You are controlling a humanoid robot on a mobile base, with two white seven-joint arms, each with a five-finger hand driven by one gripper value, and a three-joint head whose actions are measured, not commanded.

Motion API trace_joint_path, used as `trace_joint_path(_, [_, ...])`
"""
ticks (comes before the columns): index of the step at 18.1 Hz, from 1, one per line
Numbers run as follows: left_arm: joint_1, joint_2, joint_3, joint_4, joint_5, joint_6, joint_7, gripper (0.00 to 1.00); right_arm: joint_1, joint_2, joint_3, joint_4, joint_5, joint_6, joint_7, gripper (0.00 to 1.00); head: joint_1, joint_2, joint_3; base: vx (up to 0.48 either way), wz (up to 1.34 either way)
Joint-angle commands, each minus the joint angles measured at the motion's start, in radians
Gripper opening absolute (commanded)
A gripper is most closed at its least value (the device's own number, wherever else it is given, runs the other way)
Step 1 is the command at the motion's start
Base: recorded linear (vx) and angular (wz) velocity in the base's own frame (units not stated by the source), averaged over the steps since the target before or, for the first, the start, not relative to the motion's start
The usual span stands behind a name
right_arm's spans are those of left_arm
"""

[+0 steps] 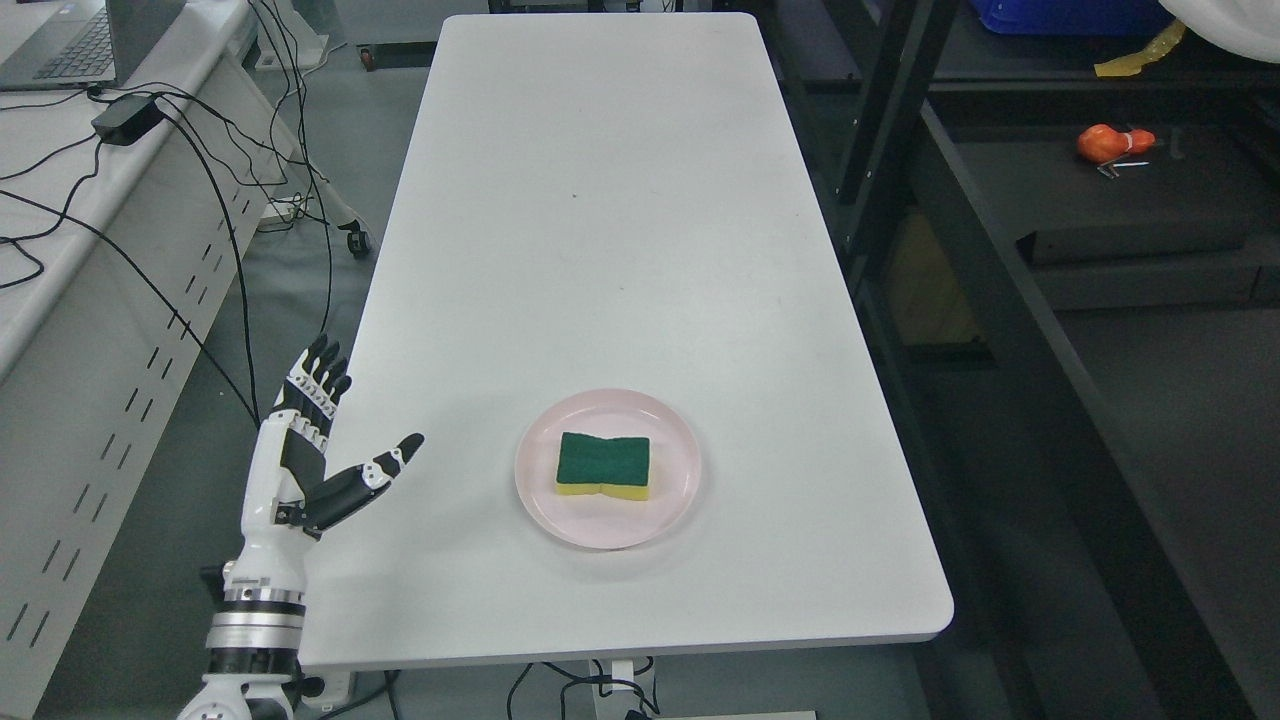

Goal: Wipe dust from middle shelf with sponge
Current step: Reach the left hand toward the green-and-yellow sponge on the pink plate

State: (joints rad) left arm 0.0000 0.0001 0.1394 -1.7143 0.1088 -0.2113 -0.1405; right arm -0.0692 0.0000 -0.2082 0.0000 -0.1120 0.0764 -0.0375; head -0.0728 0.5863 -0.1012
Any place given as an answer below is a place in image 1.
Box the green yellow sponge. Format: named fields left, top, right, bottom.
left=554, top=432, right=652, bottom=501

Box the white side desk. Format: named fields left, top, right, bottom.
left=1, top=1, right=276, bottom=719

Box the black power adapter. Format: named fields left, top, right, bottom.
left=91, top=94, right=165, bottom=146

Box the blue plastic bin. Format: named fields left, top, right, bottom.
left=970, top=1, right=1174, bottom=37

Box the grey laptop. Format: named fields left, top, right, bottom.
left=1, top=1, right=186, bottom=92

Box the black metal shelf rack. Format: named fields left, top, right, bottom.
left=742, top=1, right=1277, bottom=719

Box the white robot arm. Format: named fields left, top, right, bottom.
left=178, top=589, right=305, bottom=719

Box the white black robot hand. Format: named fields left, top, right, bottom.
left=224, top=334, right=425, bottom=603

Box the orange toy on shelf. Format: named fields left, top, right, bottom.
left=1076, top=123, right=1158, bottom=165

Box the black cable on desk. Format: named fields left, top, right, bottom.
left=0, top=85, right=262, bottom=427

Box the yellow tape strip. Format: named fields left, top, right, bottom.
left=1093, top=20, right=1187, bottom=79

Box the pink round plate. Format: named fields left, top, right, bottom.
left=515, top=388, right=704, bottom=550

